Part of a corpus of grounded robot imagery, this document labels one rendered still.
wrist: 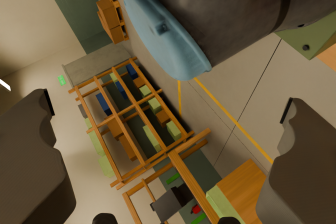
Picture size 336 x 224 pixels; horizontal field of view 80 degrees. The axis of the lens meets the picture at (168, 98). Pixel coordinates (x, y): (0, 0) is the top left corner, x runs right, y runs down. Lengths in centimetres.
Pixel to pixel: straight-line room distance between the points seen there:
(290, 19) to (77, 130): 618
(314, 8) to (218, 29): 14
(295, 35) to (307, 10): 10
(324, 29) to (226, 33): 19
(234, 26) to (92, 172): 561
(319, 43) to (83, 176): 566
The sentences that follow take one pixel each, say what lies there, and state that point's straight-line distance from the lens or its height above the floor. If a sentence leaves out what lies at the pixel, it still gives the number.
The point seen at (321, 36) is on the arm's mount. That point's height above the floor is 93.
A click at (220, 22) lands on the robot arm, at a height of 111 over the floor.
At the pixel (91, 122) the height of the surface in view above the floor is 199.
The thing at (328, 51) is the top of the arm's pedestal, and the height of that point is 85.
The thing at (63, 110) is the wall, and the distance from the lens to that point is 686.
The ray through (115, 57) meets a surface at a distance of 735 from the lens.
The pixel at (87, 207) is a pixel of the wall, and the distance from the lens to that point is 562.
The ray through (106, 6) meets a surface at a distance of 536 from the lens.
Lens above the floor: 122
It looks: 13 degrees down
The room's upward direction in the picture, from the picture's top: 120 degrees counter-clockwise
